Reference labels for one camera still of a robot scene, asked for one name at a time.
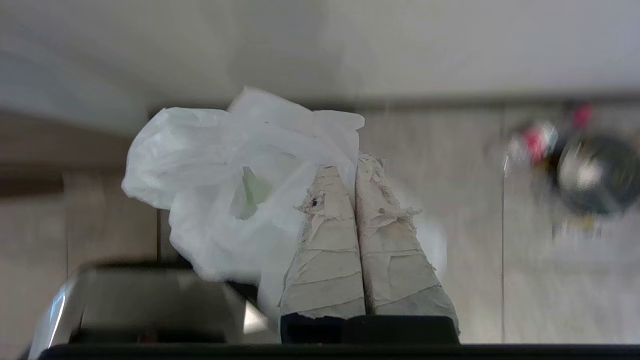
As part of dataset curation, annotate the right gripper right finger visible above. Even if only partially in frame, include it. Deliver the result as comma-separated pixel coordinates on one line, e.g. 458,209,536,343
344,152,461,345

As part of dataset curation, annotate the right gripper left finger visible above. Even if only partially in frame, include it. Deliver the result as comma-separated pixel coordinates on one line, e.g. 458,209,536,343
278,165,367,345

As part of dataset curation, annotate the white plastic trash bag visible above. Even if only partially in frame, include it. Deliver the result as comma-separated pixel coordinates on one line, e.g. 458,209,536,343
121,87,448,321

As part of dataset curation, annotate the steel trash bin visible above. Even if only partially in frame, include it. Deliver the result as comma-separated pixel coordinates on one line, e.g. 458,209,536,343
28,261,281,360

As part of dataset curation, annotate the round black floor device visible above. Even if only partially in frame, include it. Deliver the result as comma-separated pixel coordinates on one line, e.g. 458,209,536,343
502,102,640,240

